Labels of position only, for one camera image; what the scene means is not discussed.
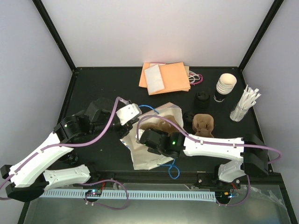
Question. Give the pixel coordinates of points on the brown cardboard cup carrier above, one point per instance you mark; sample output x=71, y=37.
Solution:
x=203, y=125

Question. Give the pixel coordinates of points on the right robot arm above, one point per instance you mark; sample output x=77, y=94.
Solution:
x=242, y=160

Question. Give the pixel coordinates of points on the white slotted cable duct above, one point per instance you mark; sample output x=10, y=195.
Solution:
x=131, y=195

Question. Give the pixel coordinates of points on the blue checkered paper bag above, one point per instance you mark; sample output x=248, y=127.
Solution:
x=141, y=158

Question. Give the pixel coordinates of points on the single black cup lid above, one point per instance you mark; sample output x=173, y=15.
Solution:
x=188, y=117

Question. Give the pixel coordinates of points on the stack of orange paper bags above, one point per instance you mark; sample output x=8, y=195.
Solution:
x=176, y=77

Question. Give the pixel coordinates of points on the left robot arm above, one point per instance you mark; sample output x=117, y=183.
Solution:
x=55, y=163

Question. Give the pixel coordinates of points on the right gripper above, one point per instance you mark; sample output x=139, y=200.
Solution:
x=160, y=132

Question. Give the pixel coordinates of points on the jar of wrapped straws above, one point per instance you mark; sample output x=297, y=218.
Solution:
x=247, y=100

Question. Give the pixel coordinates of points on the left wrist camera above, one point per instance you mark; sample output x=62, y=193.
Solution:
x=127, y=113

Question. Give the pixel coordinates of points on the stack of paper cups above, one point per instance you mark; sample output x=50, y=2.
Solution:
x=224, y=86

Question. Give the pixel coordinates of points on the stack of black lids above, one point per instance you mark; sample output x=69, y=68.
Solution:
x=201, y=100

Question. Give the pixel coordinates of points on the black cup on left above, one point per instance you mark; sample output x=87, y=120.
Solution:
x=69, y=158

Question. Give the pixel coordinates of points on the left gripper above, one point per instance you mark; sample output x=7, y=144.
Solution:
x=121, y=133

